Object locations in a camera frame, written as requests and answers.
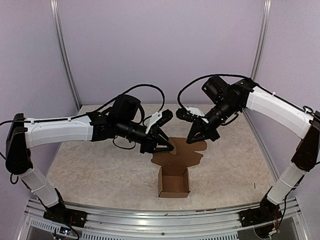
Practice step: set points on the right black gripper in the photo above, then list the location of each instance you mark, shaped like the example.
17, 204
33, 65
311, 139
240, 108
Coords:
206, 132

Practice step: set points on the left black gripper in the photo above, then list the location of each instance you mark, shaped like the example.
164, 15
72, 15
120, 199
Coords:
151, 141

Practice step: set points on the brown cardboard box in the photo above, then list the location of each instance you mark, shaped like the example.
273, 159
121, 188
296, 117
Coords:
173, 175

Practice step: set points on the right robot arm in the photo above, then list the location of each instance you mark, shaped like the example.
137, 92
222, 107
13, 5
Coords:
231, 99

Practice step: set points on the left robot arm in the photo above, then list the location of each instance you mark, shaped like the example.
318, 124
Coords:
115, 121

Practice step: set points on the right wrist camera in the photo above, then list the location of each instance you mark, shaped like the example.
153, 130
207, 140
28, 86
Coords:
189, 114

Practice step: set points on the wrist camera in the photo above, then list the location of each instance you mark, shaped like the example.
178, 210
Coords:
189, 114
159, 119

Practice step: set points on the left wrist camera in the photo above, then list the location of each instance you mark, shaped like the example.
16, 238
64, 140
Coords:
159, 119

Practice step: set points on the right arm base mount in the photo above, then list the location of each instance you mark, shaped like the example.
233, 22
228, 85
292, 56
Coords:
259, 215

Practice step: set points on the front aluminium rail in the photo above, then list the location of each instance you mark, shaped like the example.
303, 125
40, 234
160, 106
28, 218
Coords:
104, 223

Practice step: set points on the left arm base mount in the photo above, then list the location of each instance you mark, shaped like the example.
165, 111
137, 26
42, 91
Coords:
67, 216

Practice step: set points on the right aluminium frame post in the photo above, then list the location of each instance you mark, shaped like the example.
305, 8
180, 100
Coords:
261, 38

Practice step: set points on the aluminium frame post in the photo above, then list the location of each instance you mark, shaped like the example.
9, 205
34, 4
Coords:
261, 38
54, 6

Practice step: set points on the left aluminium frame post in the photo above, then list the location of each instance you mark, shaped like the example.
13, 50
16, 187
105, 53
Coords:
54, 6

